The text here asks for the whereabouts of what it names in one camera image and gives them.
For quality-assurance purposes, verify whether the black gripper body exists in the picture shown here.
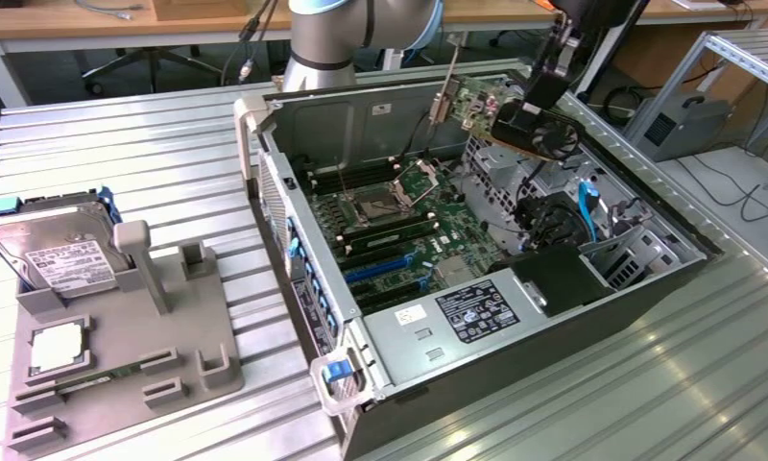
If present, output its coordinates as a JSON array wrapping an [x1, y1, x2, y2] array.
[[547, 0, 624, 37]]

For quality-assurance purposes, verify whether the graphics card with black fan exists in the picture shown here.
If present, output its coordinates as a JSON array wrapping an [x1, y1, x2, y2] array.
[[429, 34, 584, 163]]

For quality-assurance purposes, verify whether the black slanted pole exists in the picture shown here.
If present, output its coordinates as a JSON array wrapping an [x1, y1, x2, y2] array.
[[572, 28, 625, 95]]

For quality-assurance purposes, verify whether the black office chair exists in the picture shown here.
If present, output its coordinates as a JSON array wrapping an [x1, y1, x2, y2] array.
[[80, 45, 227, 96], [444, 28, 556, 58]]

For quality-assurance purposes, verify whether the metal socket cover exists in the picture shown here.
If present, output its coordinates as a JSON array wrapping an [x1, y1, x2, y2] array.
[[388, 159, 441, 208]]

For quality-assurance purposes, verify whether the green motherboard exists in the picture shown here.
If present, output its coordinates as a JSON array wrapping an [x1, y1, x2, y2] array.
[[304, 156, 508, 316]]

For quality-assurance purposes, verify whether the black RAM slot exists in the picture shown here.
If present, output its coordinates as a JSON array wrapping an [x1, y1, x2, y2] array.
[[309, 168, 400, 195], [304, 160, 393, 186]]

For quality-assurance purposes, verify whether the CPU socket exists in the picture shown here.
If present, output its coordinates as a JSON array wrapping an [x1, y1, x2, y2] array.
[[349, 188, 403, 228]]

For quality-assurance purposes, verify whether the thin metal locking lever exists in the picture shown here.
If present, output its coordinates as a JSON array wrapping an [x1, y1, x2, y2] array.
[[335, 157, 355, 199]]

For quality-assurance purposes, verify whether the metal disk bay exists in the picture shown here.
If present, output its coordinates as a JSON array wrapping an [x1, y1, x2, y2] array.
[[579, 225, 707, 290]]

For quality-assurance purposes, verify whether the black RAM stick white label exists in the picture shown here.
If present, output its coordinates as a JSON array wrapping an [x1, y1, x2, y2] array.
[[340, 220, 439, 252]]

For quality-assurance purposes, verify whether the silver chipset heatsink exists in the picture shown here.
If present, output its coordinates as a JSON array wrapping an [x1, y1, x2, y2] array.
[[432, 257, 480, 285]]

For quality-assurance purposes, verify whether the blue expansion slot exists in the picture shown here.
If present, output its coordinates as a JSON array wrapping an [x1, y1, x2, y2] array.
[[341, 255, 416, 285]]

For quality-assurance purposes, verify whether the black expansion slot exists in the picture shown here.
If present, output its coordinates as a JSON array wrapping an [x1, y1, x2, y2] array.
[[356, 286, 428, 312], [349, 277, 424, 303]]

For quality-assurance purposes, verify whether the open black PC case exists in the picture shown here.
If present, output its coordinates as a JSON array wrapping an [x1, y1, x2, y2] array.
[[233, 65, 726, 461]]

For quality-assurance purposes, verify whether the grey power supply unit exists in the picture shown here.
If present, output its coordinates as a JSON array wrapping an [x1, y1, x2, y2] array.
[[360, 267, 551, 388]]

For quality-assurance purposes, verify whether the brown cardboard box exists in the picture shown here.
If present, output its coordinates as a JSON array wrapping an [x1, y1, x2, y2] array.
[[152, 0, 248, 23]]

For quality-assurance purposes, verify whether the grey parts rack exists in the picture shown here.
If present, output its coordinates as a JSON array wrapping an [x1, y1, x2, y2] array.
[[4, 219, 248, 455]]

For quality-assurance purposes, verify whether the silver hard disk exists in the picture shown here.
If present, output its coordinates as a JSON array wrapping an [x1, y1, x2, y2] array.
[[0, 201, 136, 303]]

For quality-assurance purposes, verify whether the green RAM stick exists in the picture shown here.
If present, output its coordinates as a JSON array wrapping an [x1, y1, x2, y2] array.
[[54, 363, 145, 391]]

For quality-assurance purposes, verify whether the silver CPU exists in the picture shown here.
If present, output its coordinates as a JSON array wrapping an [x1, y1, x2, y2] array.
[[28, 324, 85, 375]]

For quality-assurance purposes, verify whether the black coiled cable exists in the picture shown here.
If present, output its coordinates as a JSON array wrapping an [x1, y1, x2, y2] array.
[[603, 85, 646, 122]]

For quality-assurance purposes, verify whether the wooden desk white frame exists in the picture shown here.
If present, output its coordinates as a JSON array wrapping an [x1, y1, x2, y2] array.
[[0, 0, 768, 109]]

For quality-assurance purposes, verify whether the long black wire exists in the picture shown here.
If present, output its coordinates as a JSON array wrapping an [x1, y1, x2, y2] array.
[[403, 108, 472, 159]]

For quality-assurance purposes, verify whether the grey box with black handle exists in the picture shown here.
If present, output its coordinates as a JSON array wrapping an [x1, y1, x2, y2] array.
[[623, 93, 736, 163]]

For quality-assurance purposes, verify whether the blue wire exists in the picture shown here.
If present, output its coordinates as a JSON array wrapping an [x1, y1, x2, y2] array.
[[573, 178, 601, 245]]

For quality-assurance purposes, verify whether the black wire bundle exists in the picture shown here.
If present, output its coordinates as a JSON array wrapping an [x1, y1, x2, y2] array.
[[513, 189, 584, 252]]

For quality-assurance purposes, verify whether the aluminium profile frame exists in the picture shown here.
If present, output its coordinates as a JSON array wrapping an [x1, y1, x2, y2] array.
[[636, 26, 768, 158]]

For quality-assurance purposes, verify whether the hanging cable with plug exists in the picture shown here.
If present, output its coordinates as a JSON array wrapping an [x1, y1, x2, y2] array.
[[221, 0, 276, 84]]

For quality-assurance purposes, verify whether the grey coiled cable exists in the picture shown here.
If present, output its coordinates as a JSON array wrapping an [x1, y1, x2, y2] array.
[[73, 0, 148, 20]]

